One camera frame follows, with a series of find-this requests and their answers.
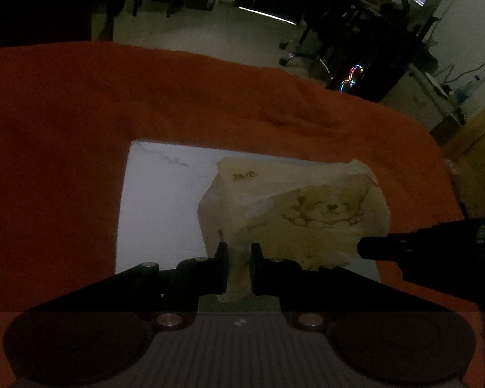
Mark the orange table cloth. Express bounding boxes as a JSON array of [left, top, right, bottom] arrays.
[[0, 41, 463, 387]]

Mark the rgb lit computer case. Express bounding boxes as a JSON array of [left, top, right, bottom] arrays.
[[339, 64, 364, 93]]

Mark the office chair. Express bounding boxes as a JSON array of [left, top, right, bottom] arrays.
[[278, 4, 348, 90]]

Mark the white foam board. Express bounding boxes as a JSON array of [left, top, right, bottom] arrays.
[[115, 140, 382, 283]]

